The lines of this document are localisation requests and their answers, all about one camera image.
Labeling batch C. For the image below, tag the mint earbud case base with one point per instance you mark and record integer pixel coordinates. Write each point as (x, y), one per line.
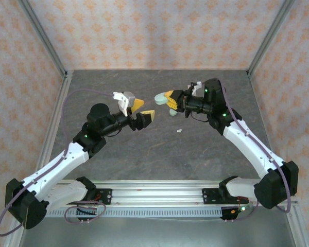
(173, 113)

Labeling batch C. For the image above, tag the mint earbud case lid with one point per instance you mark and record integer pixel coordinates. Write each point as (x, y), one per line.
(159, 99)

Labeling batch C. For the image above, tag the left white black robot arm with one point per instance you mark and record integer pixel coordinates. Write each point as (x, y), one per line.
(56, 167)

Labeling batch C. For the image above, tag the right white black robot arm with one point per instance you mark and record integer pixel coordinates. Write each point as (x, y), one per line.
(255, 151)

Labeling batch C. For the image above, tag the grey metal lower shelf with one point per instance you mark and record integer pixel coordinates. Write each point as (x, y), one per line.
(157, 232)

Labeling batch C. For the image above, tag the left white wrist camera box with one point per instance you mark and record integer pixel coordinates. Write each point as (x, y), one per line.
(124, 101)

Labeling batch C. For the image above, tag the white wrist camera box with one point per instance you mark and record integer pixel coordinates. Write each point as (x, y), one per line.
(195, 88)
(124, 101)

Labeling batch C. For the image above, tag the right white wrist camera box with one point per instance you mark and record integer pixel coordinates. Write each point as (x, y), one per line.
(195, 88)

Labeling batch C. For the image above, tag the aluminium table side rail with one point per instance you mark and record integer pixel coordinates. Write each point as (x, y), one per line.
(59, 103)
(260, 108)

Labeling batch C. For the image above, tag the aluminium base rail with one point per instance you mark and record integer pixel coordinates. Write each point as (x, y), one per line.
(157, 193)

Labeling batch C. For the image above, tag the aluminium frame post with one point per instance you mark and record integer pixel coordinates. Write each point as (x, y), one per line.
(43, 38)
(270, 38)

